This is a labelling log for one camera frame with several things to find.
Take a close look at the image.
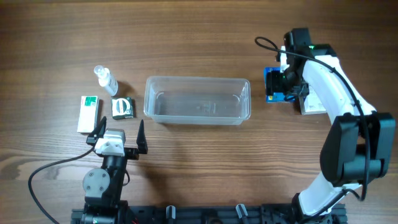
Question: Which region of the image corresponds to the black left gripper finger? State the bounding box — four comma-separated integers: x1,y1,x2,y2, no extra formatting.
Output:
89,116,107,138
136,119,148,154

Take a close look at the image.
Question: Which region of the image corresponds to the blue lozenge box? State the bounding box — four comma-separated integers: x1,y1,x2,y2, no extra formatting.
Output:
264,67,295,103

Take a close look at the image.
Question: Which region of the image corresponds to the white plaster box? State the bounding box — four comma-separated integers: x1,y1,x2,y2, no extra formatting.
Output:
299,88,326,115

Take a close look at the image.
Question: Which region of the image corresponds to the green balm box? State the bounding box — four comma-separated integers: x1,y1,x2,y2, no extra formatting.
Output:
111,96,134,120

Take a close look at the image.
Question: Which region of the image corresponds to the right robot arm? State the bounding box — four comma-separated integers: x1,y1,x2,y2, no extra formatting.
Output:
275,45,396,223

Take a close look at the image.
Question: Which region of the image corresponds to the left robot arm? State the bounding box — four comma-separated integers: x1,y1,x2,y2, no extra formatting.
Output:
71,117,148,224

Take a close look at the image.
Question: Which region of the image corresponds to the clear plastic container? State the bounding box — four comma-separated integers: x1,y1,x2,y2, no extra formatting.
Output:
144,76,251,125

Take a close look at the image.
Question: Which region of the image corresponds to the white green medicine box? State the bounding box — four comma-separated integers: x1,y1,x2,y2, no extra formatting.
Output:
77,96,99,134

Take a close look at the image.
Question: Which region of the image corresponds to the white spray bottle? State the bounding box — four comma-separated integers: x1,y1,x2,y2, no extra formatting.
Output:
93,65,118,96

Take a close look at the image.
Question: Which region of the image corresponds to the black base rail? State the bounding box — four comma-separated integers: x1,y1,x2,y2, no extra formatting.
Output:
70,203,346,224

